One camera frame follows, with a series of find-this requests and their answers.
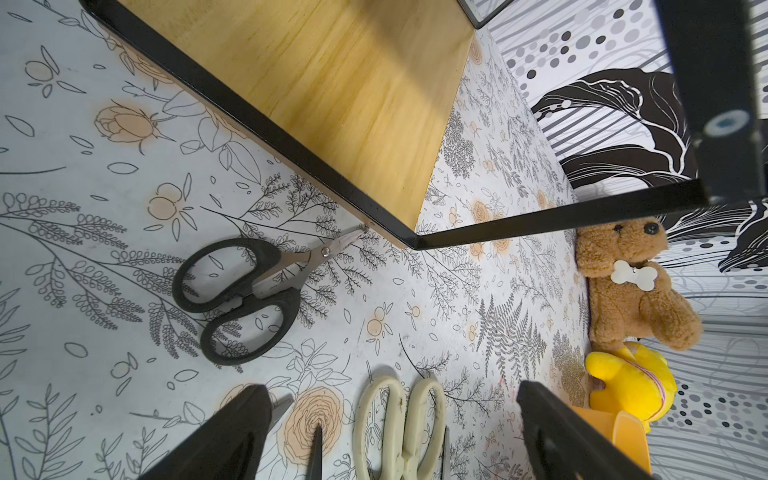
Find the long black scissors left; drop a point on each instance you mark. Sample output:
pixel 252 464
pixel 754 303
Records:
pixel 279 409

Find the small black scissors near shelf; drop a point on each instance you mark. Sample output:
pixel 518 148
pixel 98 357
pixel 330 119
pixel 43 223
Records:
pixel 276 281

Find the orange storage box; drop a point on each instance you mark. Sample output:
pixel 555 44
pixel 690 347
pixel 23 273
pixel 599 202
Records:
pixel 623 430

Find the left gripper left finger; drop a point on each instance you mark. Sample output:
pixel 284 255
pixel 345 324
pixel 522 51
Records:
pixel 227 446

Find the beige scissors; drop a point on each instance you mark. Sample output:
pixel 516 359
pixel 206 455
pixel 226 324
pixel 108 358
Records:
pixel 413 431

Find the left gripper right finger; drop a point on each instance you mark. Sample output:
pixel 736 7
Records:
pixel 561 445

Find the brown teddy bear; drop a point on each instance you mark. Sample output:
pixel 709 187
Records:
pixel 631 295

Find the yellow plush toy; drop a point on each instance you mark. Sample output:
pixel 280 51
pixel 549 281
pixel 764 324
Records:
pixel 636 380

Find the wooden two-tier shelf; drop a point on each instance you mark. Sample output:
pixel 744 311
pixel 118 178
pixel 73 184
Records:
pixel 356 95

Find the floral table mat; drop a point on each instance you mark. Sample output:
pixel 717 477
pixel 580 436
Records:
pixel 112 175

